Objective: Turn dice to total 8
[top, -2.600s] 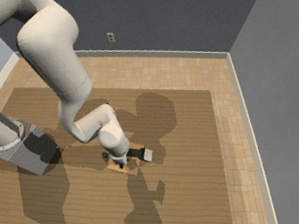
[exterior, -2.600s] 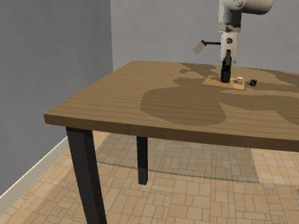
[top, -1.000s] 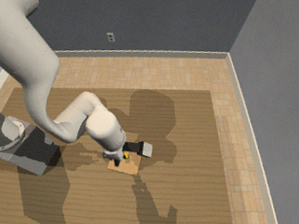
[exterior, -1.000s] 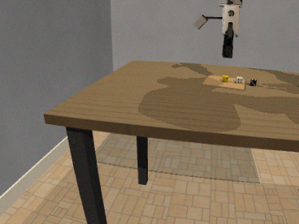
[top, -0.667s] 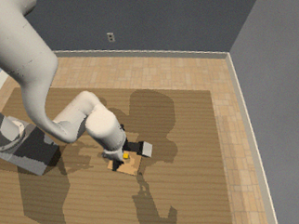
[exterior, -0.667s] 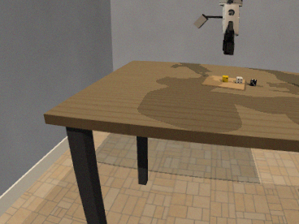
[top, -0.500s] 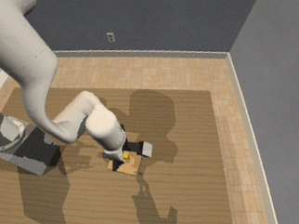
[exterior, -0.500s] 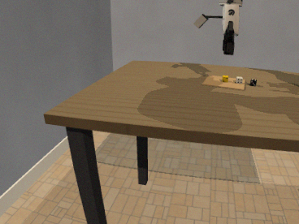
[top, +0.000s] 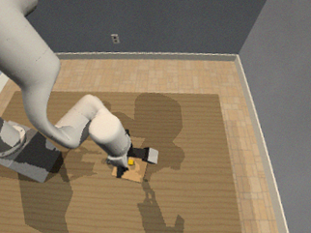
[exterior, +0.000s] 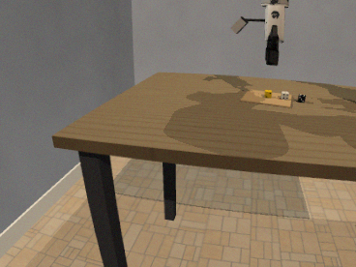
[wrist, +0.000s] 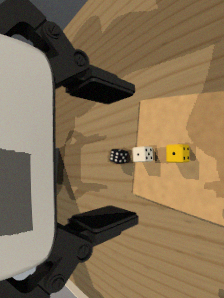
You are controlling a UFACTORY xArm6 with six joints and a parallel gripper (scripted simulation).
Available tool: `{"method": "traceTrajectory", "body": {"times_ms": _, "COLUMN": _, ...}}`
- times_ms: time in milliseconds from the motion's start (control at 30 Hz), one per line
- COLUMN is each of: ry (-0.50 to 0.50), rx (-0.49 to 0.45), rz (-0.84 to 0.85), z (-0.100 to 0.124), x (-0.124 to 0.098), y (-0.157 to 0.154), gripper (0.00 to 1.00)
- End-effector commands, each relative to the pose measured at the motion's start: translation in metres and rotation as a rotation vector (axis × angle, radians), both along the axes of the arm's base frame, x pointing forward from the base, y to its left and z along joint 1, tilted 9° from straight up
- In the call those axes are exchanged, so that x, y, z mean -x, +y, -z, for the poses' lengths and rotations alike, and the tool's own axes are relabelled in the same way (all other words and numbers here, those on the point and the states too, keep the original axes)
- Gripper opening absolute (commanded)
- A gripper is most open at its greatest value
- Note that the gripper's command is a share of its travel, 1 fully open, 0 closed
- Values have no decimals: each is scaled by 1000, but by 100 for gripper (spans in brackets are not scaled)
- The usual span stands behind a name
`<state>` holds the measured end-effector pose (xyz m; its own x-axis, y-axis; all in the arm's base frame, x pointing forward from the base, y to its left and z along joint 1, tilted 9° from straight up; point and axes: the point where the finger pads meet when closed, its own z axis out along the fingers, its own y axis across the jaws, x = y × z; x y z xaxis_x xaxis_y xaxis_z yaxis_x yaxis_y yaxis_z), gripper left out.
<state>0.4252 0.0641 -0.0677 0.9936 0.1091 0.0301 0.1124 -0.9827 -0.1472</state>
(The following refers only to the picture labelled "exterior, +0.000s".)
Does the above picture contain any yellow die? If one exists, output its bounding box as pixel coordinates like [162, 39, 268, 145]
[264, 90, 272, 99]

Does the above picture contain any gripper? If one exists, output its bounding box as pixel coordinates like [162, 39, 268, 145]
[261, 4, 288, 66]

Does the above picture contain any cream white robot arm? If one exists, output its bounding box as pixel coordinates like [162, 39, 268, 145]
[231, 0, 289, 34]

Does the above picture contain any tan mat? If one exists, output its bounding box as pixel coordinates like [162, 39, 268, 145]
[240, 90, 292, 108]

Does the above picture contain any black die with white pips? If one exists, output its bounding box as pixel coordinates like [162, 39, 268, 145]
[298, 95, 306, 103]

